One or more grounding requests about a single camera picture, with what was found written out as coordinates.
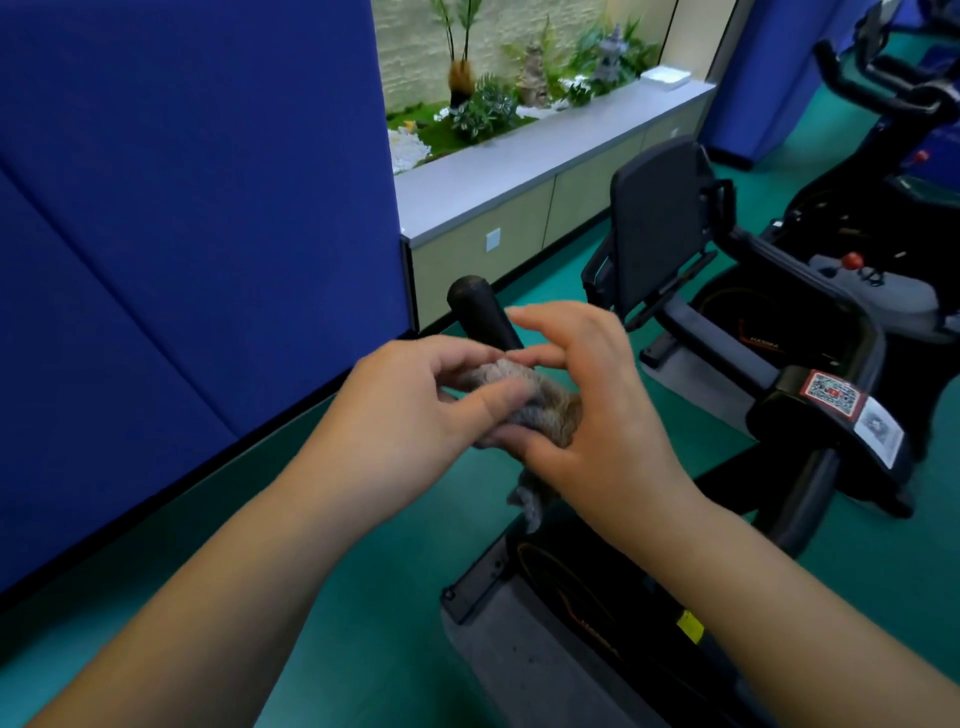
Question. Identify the black tablet holder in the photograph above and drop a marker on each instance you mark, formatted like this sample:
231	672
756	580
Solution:
652	217

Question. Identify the person's right hand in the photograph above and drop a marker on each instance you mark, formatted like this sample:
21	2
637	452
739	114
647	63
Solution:
622	450

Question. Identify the person's left hand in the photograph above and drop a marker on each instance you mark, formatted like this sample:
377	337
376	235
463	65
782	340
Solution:
390	427

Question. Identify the large dark green fern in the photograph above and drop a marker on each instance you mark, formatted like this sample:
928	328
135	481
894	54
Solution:
637	49

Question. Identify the white wall outlet plate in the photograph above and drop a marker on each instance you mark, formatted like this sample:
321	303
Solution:
493	239

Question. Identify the variegated leaf plant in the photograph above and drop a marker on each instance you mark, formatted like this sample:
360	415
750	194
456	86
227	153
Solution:
484	109

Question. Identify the white plastic tray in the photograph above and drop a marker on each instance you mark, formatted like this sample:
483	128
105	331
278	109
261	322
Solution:
665	77

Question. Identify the small dark green plant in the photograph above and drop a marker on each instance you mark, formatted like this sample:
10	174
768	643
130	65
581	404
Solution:
577	94

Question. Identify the light green fern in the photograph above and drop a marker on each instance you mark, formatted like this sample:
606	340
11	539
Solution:
544	52

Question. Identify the person's left forearm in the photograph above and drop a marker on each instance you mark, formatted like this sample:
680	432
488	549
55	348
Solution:
187	622

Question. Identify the blue padded column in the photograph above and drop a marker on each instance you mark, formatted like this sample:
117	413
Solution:
772	75
187	187

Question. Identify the grey cleaning cloth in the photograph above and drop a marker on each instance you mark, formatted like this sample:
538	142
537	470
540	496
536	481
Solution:
551	416

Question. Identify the grey stone pagoda lantern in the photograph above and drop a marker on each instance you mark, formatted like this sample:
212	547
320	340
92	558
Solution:
611	56

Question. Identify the grey stacked rock sculpture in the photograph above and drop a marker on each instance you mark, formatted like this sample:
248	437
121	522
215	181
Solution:
532	75

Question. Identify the grey-topped beige cabinet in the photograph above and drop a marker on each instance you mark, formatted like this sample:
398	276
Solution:
510	161

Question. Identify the green moss bed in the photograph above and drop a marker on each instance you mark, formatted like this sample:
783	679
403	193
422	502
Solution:
439	135

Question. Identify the tall plant with orange tuft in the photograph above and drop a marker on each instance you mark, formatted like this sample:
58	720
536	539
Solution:
461	75

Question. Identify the white pebble path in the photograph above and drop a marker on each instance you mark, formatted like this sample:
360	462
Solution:
409	150

